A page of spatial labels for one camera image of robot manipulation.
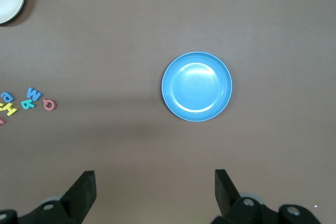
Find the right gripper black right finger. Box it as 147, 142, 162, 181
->
211, 169, 321, 224

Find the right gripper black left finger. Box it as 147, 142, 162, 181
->
0, 170, 97, 224

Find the pink foam letter Q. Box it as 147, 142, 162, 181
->
43, 99, 57, 112

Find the blue foam letter M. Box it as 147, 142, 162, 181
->
26, 87, 43, 102

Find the blue plate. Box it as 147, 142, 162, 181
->
161, 51, 233, 123

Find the teal foam letter R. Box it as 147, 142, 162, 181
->
20, 99, 37, 110

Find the yellow foam letter H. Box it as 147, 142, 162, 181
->
2, 102, 18, 116

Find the blue foam letter a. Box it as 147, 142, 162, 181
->
0, 91, 15, 103

